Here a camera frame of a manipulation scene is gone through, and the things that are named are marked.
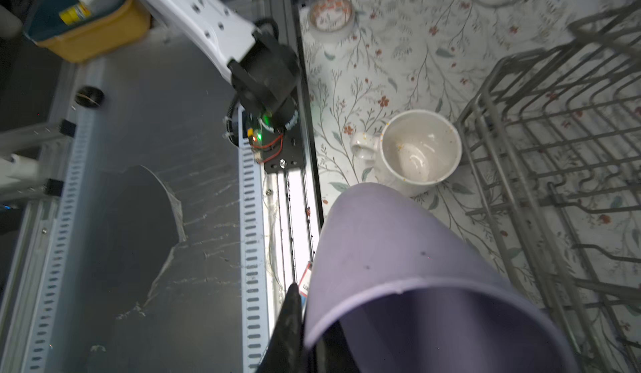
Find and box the grey wire dish rack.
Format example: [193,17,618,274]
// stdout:
[457,1,640,372]

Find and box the white perforated cable duct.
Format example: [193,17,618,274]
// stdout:
[238,107,269,372]

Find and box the yellow bin with items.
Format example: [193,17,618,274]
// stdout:
[23,0,151,63]

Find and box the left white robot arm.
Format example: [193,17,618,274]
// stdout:
[144,0,300,132]

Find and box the tape roll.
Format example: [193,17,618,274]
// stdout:
[308,0,356,44]

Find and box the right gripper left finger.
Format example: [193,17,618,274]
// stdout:
[256,283,303,373]

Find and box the purple cup front row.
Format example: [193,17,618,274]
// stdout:
[303,183,579,372]

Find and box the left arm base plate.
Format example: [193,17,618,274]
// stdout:
[239,109,305,174]

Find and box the floral table mat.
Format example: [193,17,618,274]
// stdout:
[300,0,640,372]

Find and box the white ceramic mug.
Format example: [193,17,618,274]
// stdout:
[351,109,462,198]

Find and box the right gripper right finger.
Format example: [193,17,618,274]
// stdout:
[315,321,360,373]

